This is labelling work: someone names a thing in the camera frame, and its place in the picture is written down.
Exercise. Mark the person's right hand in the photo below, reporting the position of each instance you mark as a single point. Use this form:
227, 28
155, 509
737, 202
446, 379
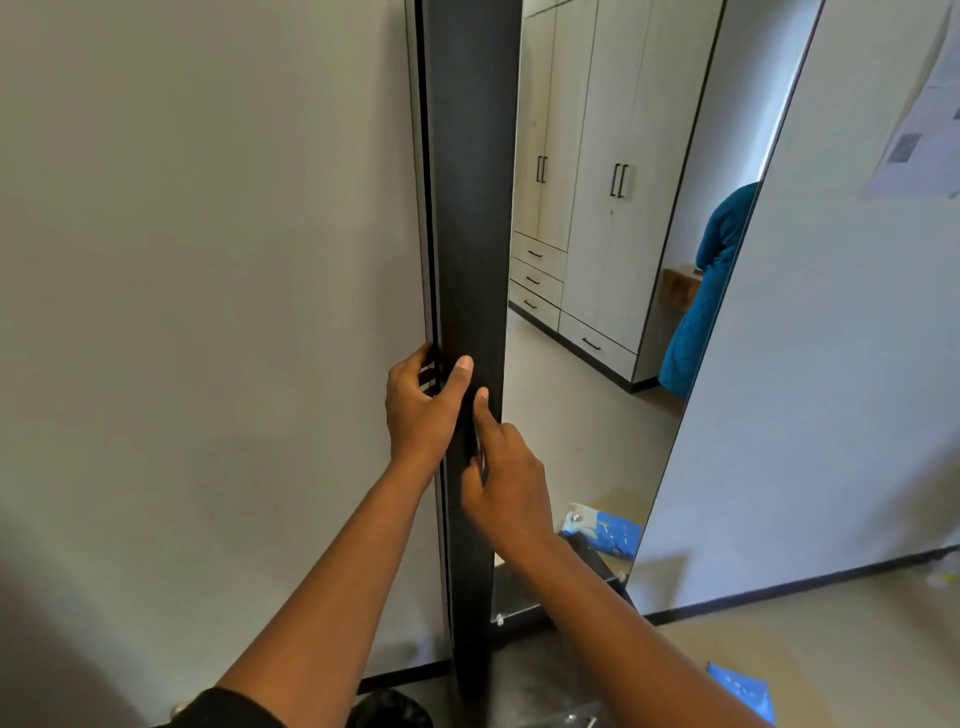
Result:
510, 487

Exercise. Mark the person's left hand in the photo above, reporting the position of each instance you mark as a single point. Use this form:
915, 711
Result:
416, 420

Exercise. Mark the person's left thumb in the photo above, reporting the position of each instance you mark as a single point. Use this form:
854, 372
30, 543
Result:
456, 390

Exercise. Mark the person's right thumb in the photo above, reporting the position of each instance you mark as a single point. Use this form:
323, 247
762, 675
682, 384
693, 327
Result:
471, 480

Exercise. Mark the black mirror frame strip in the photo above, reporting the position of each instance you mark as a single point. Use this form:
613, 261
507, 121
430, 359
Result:
472, 187

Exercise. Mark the person's left forearm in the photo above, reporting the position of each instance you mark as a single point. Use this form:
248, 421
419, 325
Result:
330, 592

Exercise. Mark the person's right forearm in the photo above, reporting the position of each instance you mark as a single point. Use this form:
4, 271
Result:
622, 637

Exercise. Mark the tall leaning mirror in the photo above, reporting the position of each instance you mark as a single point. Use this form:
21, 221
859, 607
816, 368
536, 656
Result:
600, 420

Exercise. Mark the blue paper packet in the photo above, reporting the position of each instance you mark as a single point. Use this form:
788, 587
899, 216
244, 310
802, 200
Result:
742, 688
607, 531

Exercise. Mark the black plastic bag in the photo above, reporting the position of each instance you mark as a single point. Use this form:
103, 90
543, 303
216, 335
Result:
388, 711

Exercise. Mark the blue padded coat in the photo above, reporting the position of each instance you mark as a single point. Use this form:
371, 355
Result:
709, 300

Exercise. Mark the black sleeve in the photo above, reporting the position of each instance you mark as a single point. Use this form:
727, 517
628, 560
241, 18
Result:
225, 709

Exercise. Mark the white paper sheet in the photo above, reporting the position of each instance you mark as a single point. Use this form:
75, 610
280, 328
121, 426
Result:
919, 127

